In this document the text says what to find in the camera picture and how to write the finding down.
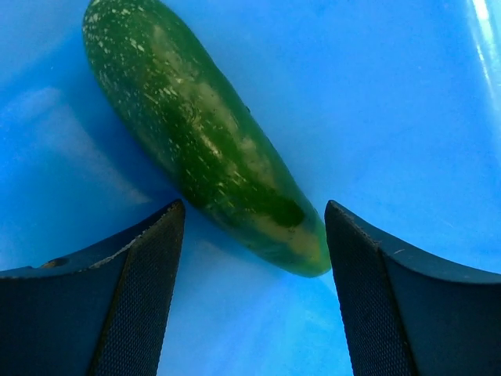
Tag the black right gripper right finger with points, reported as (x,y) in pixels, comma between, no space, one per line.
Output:
(406,311)

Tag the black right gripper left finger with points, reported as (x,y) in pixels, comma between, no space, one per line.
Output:
(102,310)

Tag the green cucumber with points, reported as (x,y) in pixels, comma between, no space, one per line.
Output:
(188,118)

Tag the blue plastic bin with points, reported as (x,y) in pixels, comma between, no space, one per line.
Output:
(391,108)

